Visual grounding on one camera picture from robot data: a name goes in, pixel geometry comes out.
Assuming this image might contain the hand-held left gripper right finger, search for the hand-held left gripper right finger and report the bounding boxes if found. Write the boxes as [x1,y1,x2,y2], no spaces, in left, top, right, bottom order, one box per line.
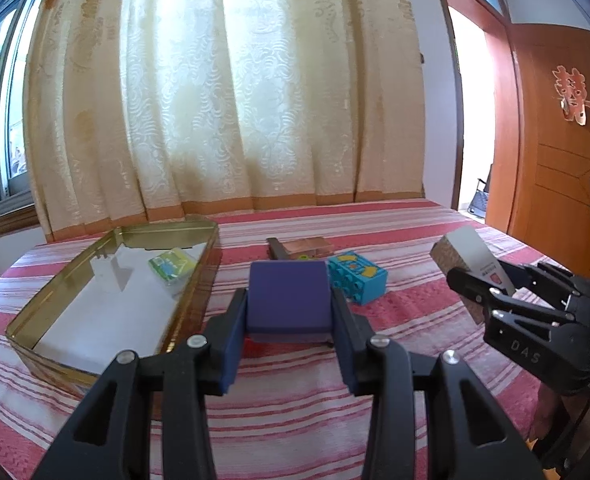
[329,287,546,480]

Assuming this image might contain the white paper liner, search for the white paper liner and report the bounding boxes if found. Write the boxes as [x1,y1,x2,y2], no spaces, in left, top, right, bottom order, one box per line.
[35,242,208,376]

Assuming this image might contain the teal building block yellow print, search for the teal building block yellow print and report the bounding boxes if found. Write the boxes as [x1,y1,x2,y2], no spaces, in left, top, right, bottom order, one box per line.
[326,252,389,306]

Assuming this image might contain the copper coloured box with string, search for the copper coloured box with string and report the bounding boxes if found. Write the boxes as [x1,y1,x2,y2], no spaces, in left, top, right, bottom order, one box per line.
[281,236,335,260]

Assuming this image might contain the clear plastic box green card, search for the clear plastic box green card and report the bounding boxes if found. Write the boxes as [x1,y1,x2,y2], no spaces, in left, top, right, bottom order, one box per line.
[147,249,197,286]

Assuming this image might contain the folding chair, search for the folding chair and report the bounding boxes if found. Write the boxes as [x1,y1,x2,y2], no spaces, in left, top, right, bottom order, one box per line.
[467,164,492,218]

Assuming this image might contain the wooden window sill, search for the wooden window sill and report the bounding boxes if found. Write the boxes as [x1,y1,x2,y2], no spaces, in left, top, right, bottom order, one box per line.
[0,204,41,241]

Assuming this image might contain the cream patterned curtain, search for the cream patterned curtain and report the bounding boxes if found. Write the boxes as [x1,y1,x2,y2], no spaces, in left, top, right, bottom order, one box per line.
[22,0,426,241]

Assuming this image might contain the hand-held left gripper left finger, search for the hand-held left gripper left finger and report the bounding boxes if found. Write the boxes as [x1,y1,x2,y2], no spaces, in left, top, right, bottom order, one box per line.
[30,287,250,480]

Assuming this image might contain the red paper door decoration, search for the red paper door decoration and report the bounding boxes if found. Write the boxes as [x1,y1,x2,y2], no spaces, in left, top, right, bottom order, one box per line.
[552,64,590,126]

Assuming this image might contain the purple block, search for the purple block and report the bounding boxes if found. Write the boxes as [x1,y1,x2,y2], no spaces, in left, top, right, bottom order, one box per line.
[245,260,335,345]

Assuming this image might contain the gold metal tin box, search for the gold metal tin box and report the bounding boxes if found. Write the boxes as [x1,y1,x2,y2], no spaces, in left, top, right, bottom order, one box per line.
[5,215,221,401]

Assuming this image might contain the orange wooden door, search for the orange wooden door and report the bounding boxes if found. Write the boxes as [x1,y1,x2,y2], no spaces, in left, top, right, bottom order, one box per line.
[485,22,590,281]

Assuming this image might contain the white box pink label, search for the white box pink label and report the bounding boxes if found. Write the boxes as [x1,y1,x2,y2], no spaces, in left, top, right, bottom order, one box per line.
[431,226,518,323]

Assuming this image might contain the pink striped bed cover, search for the pink striped bed cover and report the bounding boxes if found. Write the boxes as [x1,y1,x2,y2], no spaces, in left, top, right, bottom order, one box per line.
[0,197,590,480]

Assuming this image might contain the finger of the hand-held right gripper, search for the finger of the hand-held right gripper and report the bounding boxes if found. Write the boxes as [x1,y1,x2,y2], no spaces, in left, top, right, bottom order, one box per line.
[447,266,590,397]
[499,260,590,312]

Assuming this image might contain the dark brown comb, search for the dark brown comb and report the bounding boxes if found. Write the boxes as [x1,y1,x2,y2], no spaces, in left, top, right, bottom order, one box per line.
[266,237,291,262]

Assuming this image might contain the wooden door frame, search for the wooden door frame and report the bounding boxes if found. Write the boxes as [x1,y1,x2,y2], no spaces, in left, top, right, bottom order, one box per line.
[427,0,520,231]

